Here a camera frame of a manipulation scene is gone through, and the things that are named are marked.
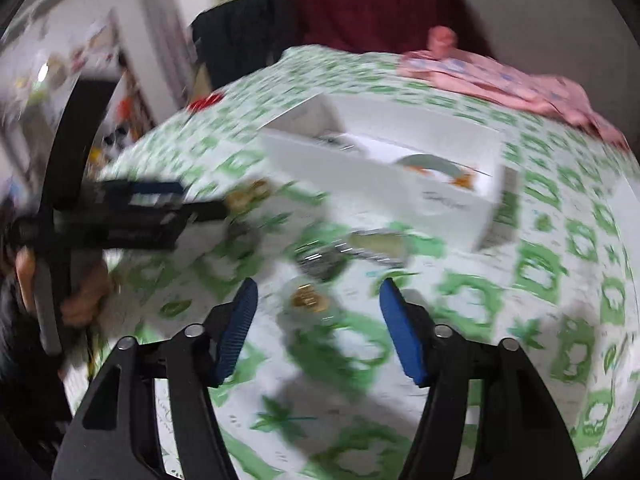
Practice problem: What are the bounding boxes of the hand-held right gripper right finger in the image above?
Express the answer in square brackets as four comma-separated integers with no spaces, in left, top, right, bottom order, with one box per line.
[378,277,583,480]

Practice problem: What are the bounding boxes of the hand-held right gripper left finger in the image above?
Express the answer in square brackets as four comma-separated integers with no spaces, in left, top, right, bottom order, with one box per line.
[52,277,259,480]

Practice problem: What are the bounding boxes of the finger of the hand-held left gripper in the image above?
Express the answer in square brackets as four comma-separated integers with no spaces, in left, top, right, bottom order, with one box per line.
[100,180,186,209]
[102,201,229,253]

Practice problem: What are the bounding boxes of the gold jewelry piece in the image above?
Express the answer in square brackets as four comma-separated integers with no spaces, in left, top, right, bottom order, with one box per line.
[225,180,273,212]

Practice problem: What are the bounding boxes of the white box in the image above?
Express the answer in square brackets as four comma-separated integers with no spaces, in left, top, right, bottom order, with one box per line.
[257,92,521,253]

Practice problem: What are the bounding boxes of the person's left forearm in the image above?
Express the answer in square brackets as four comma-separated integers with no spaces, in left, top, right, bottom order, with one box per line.
[0,280,76,466]

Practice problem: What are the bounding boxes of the dark jewelry in clear bag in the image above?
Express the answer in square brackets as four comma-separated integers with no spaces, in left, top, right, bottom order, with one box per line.
[292,242,352,282]

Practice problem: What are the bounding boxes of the silver jewelry piece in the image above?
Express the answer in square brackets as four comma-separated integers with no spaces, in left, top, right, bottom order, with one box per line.
[312,131,359,154]

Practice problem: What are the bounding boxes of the person's left hand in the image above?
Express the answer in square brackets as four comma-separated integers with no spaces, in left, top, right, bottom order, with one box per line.
[14,247,112,330]

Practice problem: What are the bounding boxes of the small red item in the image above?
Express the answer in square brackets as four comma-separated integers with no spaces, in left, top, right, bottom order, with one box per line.
[186,92,226,112]

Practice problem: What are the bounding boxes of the cluttered shelf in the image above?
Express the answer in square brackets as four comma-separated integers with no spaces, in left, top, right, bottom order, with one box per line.
[0,10,157,171]

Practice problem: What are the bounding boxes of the grey orange curved piece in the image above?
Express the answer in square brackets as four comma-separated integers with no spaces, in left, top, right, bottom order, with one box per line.
[395,152,493,189]

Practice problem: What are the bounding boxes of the green printed tablecloth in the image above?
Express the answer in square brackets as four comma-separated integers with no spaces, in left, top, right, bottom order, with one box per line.
[62,45,640,480]

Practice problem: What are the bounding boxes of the black garment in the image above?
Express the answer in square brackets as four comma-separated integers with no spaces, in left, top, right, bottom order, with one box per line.
[190,0,302,92]

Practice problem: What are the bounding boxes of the pink cloth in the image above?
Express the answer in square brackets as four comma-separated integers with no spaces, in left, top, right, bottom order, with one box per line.
[397,25,629,149]

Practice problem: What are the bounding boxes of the dark red cloth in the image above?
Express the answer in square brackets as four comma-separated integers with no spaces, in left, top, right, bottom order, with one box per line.
[297,0,496,59]

